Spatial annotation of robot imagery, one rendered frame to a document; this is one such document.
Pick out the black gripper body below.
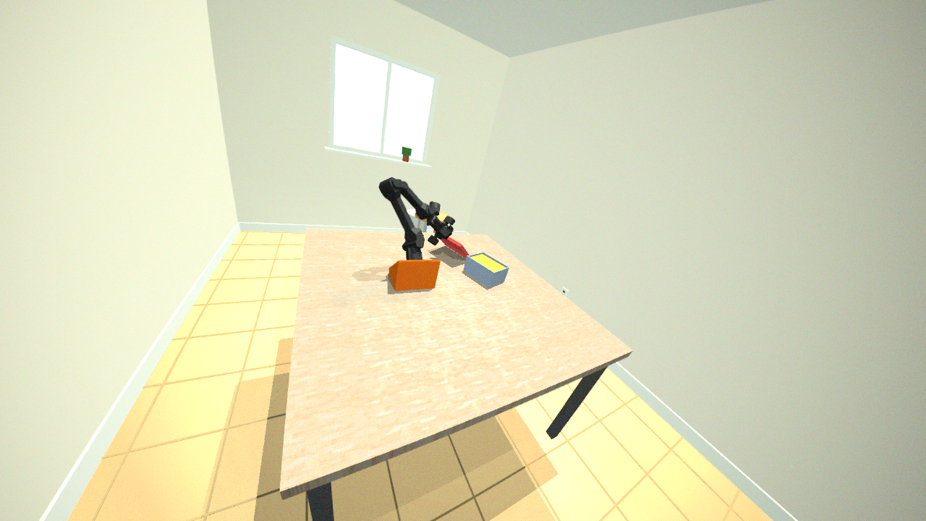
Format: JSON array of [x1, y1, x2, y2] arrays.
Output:
[[428, 216, 455, 245]]

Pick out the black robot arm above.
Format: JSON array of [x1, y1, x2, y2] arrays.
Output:
[[378, 177, 454, 261]]

